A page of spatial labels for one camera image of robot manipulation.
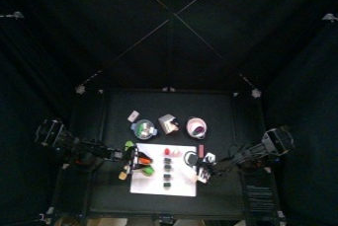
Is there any green toy food piece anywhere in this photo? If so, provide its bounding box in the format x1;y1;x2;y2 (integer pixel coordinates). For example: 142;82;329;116
136;122;150;138

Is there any purple toy food piece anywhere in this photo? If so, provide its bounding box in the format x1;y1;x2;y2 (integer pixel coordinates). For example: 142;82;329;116
190;124;205;135

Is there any tan wooden stick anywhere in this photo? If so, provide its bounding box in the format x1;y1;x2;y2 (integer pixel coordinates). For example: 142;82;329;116
182;168;200;184

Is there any black round dish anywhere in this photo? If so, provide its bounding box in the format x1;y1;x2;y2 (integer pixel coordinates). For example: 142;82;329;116
181;150;200;167

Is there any white rectangular mat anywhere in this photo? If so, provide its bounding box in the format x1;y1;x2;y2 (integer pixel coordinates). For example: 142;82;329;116
129;142;197;197

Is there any pink bowl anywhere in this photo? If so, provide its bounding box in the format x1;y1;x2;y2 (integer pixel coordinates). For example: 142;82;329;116
184;116;208;140

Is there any grey and white box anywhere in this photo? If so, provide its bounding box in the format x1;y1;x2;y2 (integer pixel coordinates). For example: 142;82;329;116
157;113;180;135

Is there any small white packet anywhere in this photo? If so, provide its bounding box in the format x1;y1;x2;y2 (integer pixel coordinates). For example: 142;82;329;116
126;110;141;123

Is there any black plate with white label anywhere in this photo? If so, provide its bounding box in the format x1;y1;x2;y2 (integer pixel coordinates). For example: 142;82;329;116
238;169;281;226

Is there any grey-blue bowl with handles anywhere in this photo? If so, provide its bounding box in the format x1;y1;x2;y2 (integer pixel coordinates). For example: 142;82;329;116
129;118;158;140

